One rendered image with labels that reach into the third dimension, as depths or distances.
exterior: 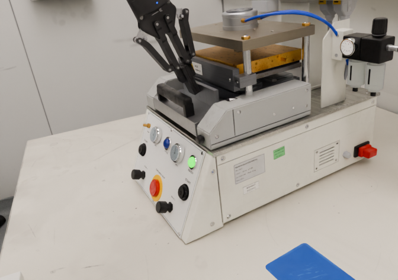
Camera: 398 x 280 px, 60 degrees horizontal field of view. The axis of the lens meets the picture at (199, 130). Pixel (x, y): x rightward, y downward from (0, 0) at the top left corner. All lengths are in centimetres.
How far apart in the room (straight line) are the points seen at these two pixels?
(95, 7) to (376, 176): 172
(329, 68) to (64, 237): 67
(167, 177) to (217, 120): 21
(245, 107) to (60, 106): 171
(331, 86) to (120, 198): 56
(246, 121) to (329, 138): 24
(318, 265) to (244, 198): 19
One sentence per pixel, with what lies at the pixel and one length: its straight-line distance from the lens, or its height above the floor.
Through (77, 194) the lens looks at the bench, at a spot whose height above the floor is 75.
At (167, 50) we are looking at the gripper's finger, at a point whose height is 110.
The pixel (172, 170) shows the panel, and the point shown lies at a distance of 76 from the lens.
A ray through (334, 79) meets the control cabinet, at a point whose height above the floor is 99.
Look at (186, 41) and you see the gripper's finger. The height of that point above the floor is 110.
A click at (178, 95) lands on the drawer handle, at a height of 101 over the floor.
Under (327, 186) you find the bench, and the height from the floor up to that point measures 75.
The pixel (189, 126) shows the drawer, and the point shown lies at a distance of 70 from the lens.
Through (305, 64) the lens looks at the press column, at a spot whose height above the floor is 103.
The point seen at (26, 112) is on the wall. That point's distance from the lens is 227.
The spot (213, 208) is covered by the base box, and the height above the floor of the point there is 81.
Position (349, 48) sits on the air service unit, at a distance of 74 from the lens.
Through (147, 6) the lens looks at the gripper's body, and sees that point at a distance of 68.
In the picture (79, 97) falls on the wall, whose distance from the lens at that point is 224.
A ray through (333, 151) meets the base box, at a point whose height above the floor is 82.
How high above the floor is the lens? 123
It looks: 24 degrees down
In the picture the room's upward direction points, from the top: 7 degrees counter-clockwise
